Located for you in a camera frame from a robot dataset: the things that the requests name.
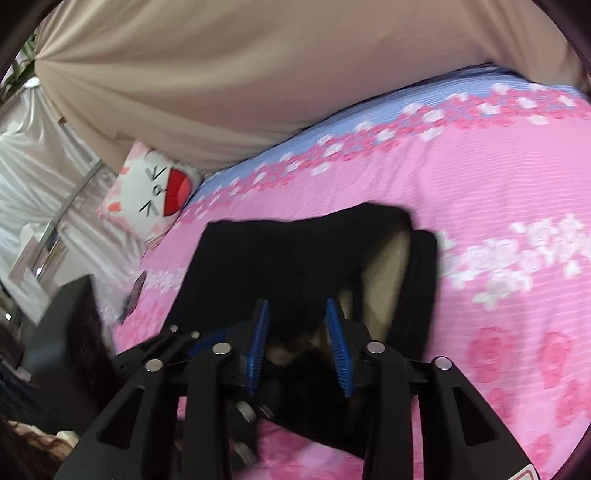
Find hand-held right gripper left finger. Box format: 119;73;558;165
55;298;273;480

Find cat face print pillow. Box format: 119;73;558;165
96;141;204;241

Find black pants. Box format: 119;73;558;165
173;203;439;460

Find green plant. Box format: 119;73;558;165
7;39;40;90

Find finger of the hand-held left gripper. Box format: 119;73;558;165
229;397;266;467
113;323;234;372

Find white satin curtain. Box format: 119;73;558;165
0;80;148;296

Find silver metal bar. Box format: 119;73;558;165
32;159;105;278

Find pink rose print bed sheet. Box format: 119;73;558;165
111;67;591;480

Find beige curtain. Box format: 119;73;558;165
34;0;587;174

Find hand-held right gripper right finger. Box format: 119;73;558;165
325;298;541;480

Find dark phone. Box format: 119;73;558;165
119;271;147;324

